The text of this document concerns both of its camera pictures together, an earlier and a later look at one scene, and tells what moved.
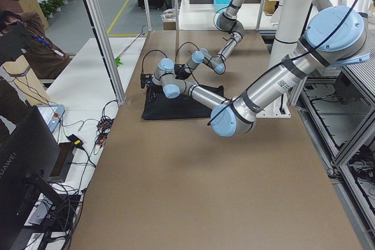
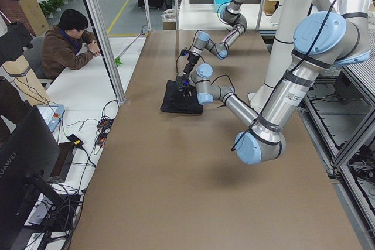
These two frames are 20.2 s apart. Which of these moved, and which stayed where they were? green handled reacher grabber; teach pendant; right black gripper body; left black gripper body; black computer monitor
Moved: right black gripper body; left black gripper body
Stayed: green handled reacher grabber; teach pendant; black computer monitor
